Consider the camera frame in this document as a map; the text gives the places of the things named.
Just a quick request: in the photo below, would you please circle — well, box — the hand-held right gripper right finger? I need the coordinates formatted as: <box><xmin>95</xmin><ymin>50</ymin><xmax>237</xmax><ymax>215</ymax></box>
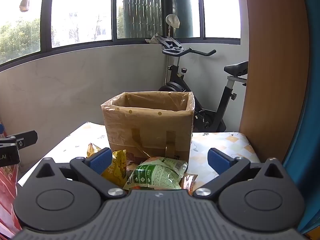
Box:
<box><xmin>192</xmin><ymin>148</ymin><xmax>287</xmax><ymax>198</ymax></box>

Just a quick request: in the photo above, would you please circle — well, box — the green snack bag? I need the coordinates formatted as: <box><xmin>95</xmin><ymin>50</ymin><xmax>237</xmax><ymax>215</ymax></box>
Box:
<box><xmin>123</xmin><ymin>156</ymin><xmax>188</xmax><ymax>191</ymax></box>

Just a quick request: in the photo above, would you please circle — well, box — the wooden cabinet panel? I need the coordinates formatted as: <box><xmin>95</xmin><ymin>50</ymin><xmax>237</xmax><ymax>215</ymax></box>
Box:
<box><xmin>239</xmin><ymin>0</ymin><xmax>311</xmax><ymax>164</ymax></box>

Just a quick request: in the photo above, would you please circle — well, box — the large yellow snack bag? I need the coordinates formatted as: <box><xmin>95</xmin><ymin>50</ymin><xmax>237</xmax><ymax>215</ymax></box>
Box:
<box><xmin>101</xmin><ymin>149</ymin><xmax>128</xmax><ymax>187</ymax></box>

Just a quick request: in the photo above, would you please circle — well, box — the green tree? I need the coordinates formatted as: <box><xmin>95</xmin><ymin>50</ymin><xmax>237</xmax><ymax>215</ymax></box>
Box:
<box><xmin>0</xmin><ymin>17</ymin><xmax>41</xmax><ymax>64</ymax></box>

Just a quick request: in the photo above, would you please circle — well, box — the dark green pillar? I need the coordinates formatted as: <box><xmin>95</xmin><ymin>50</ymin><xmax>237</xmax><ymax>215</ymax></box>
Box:
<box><xmin>175</xmin><ymin>0</ymin><xmax>195</xmax><ymax>38</ymax></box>

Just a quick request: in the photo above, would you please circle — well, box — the checkered tablecloth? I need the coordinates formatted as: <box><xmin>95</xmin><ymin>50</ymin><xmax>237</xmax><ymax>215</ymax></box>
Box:
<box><xmin>17</xmin><ymin>121</ymin><xmax>261</xmax><ymax>188</ymax></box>

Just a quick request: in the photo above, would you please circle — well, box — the brown cardboard box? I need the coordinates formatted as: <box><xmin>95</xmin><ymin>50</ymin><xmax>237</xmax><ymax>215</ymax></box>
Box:
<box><xmin>101</xmin><ymin>91</ymin><xmax>195</xmax><ymax>161</ymax></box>

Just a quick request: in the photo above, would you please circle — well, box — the metal window grille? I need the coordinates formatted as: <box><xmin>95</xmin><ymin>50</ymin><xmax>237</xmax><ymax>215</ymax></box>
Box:
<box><xmin>124</xmin><ymin>0</ymin><xmax>163</xmax><ymax>38</ymax></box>

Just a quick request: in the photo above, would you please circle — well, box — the black exercise bike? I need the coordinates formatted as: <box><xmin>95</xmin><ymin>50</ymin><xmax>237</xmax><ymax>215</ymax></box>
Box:
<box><xmin>156</xmin><ymin>35</ymin><xmax>249</xmax><ymax>133</ymax></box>

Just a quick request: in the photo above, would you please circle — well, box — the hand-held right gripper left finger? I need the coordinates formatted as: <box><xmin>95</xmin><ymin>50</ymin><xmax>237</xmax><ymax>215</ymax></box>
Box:
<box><xmin>34</xmin><ymin>148</ymin><xmax>127</xmax><ymax>198</ymax></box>

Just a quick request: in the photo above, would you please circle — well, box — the white plastic bag on pole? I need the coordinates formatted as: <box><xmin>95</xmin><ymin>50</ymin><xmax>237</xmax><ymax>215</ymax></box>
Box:
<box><xmin>165</xmin><ymin>14</ymin><xmax>181</xmax><ymax>29</ymax></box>

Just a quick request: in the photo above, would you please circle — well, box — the small yellow snack packet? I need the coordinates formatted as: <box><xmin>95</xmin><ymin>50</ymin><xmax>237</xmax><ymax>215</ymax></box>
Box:
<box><xmin>86</xmin><ymin>142</ymin><xmax>102</xmax><ymax>158</ymax></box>

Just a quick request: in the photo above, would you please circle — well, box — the orange brown snack packet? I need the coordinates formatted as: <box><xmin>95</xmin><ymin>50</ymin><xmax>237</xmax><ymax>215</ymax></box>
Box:
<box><xmin>179</xmin><ymin>174</ymin><xmax>198</xmax><ymax>196</ymax></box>

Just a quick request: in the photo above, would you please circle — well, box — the blue panel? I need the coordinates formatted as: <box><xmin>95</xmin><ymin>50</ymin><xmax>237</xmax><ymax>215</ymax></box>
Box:
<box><xmin>282</xmin><ymin>0</ymin><xmax>320</xmax><ymax>236</ymax></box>

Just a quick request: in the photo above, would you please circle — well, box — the crumpled paper on windowsill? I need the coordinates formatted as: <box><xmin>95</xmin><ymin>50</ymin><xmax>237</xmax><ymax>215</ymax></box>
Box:
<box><xmin>145</xmin><ymin>33</ymin><xmax>162</xmax><ymax>44</ymax></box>

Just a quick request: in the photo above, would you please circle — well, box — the red patterned cloth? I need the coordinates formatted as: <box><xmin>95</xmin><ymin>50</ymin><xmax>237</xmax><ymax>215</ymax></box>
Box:
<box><xmin>0</xmin><ymin>164</ymin><xmax>23</xmax><ymax>238</ymax></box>

